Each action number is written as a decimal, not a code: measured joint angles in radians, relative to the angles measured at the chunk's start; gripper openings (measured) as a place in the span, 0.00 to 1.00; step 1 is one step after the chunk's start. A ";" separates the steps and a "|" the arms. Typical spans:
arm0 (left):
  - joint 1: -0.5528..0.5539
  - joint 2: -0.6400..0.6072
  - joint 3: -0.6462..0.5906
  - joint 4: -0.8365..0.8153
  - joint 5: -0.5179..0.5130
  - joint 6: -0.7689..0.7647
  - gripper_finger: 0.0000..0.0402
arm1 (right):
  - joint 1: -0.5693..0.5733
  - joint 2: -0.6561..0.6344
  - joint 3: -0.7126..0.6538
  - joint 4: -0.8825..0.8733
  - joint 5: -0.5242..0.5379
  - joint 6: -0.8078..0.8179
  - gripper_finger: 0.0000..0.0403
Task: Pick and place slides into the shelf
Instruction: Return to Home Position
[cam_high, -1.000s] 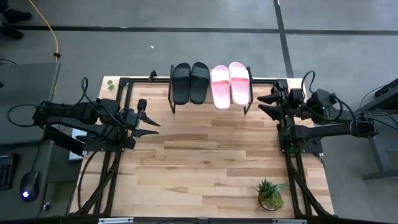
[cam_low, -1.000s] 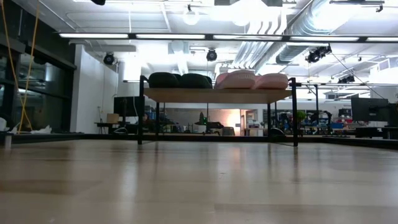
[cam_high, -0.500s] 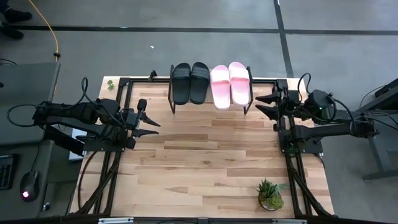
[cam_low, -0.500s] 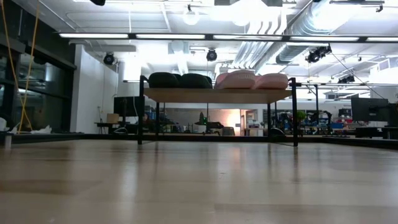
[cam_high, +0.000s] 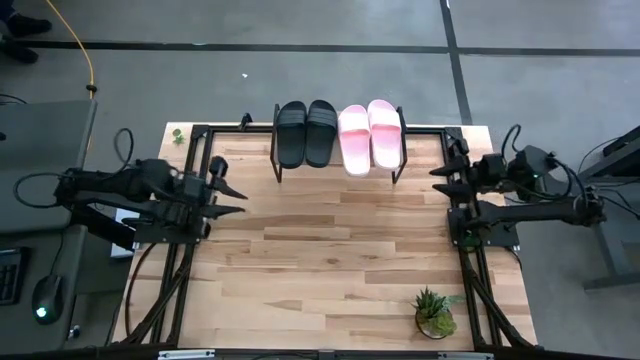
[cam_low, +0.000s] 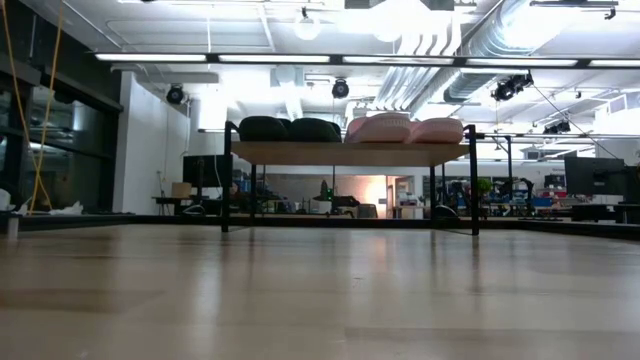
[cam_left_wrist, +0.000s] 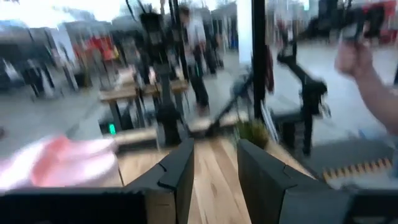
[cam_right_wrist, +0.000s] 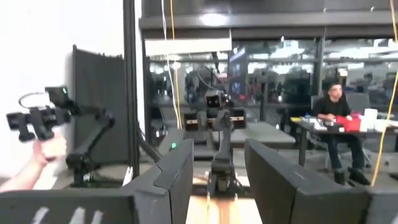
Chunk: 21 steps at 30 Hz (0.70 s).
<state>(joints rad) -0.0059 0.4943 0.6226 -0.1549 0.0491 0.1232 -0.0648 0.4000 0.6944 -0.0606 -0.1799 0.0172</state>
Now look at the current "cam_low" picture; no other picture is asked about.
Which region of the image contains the small white cylinder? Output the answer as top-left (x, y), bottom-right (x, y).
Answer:
top-left (5, 212), bottom-right (21, 242)

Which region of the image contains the black slide sandal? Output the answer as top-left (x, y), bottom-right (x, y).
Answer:
top-left (286, 117), bottom-right (344, 144)
top-left (237, 115), bottom-right (292, 143)

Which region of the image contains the black aluminium table frame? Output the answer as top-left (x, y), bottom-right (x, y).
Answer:
top-left (0, 212), bottom-right (640, 242)

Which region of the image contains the white crumpled bag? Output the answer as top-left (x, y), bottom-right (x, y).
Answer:
top-left (48, 200), bottom-right (85, 217)

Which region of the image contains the black monitor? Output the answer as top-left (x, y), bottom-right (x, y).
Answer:
top-left (622, 164), bottom-right (640, 205)
top-left (182, 154), bottom-right (227, 189)
top-left (564, 156), bottom-right (627, 197)

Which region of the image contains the silver ventilation duct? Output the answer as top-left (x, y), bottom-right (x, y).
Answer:
top-left (442, 0), bottom-right (571, 105)

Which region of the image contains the ceiling light strip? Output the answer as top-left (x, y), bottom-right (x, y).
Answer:
top-left (342, 55), bottom-right (454, 67)
top-left (464, 57), bottom-right (580, 68)
top-left (218, 53), bottom-right (332, 64)
top-left (588, 59), bottom-right (640, 69)
top-left (94, 52), bottom-right (209, 63)

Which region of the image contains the white globe lamp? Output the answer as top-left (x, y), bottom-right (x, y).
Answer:
top-left (293, 13), bottom-right (322, 42)

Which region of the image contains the black ceiling spotlight cluster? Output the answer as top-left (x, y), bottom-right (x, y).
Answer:
top-left (490, 72), bottom-right (535, 103)
top-left (542, 119), bottom-right (573, 136)

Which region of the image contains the round black ceiling speaker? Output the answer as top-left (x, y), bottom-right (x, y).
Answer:
top-left (165, 83), bottom-right (187, 106)
top-left (330, 78), bottom-right (351, 100)

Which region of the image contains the yellow cable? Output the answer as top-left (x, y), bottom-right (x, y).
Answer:
top-left (0, 0), bottom-right (66, 217)

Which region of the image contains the wooden shelf, black metal frame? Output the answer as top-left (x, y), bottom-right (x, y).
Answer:
top-left (221, 119), bottom-right (481, 237)

